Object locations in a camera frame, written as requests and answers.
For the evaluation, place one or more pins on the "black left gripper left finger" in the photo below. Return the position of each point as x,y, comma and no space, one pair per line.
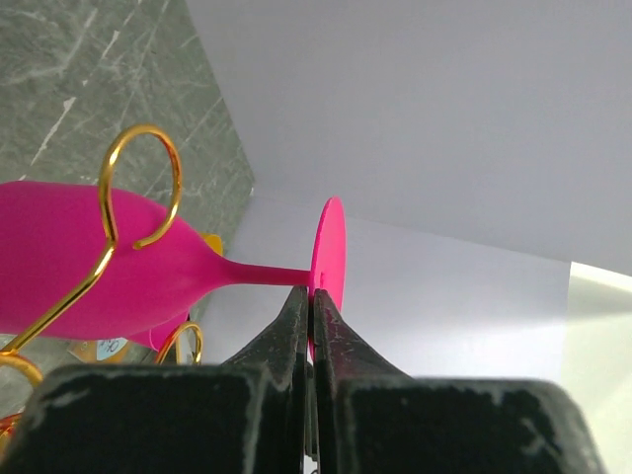
245,415

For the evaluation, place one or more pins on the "pink wine glass front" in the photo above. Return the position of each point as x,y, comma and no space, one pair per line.
155,337

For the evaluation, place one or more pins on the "pink wine glass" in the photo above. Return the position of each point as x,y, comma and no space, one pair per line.
144,288
155,337

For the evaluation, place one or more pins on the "pink wine glass back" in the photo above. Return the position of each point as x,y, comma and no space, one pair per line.
144,288

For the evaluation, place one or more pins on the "wooden picture card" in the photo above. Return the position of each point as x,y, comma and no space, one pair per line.
101,351

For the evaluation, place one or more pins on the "yellow wine glass front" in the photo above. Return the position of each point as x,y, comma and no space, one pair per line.
214,242

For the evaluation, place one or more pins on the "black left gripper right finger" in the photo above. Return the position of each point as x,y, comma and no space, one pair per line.
374,418

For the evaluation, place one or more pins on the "gold wire glass rack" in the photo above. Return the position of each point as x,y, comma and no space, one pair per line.
33,219

